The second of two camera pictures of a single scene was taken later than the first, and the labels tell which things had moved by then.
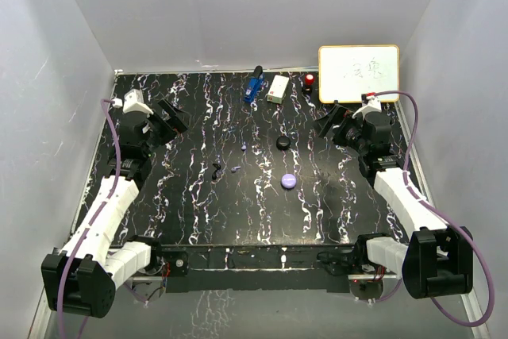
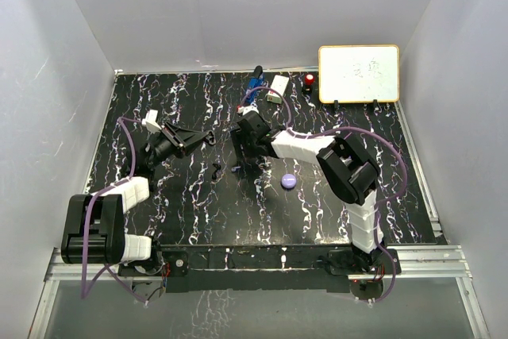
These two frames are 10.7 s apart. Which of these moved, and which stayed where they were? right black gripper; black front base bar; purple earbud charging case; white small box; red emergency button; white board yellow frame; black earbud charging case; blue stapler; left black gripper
Moved: right black gripper; left black gripper; black earbud charging case
Stayed: white small box; blue stapler; white board yellow frame; black front base bar; red emergency button; purple earbud charging case
